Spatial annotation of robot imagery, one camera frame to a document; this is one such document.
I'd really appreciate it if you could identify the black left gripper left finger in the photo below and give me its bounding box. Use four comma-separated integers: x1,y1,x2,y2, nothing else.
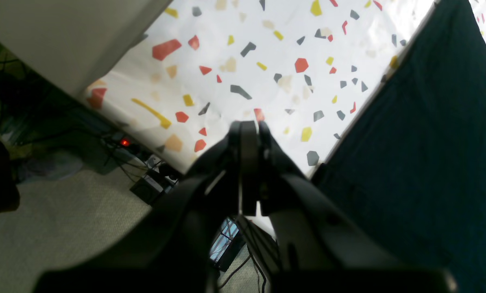
36,121,251,293

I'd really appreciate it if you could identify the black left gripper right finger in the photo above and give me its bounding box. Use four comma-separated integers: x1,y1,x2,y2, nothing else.
243,121,458,293

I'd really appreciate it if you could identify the black t-shirt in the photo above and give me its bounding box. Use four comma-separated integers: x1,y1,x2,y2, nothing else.
315,0,486,293

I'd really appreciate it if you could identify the white power strip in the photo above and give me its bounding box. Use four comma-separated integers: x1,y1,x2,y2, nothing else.
100,136,182,182

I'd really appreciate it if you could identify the terrazzo pattern tablecloth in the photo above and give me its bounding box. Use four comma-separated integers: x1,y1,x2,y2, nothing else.
83,0,486,176

